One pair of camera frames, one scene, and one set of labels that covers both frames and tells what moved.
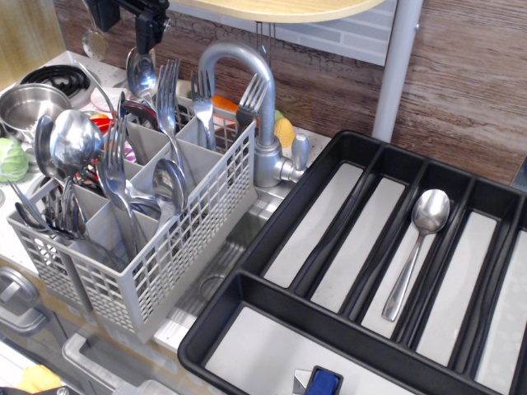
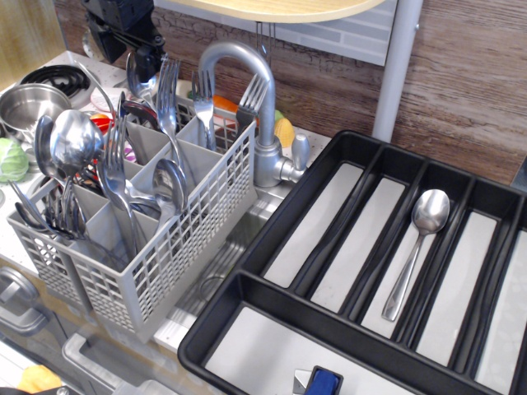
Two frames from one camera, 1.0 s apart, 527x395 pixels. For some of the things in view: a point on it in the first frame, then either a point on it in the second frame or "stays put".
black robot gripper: (150, 20) -> (122, 22)
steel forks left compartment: (58, 213) stays put
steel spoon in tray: (431, 212) stays put
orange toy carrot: (222, 103) stays put
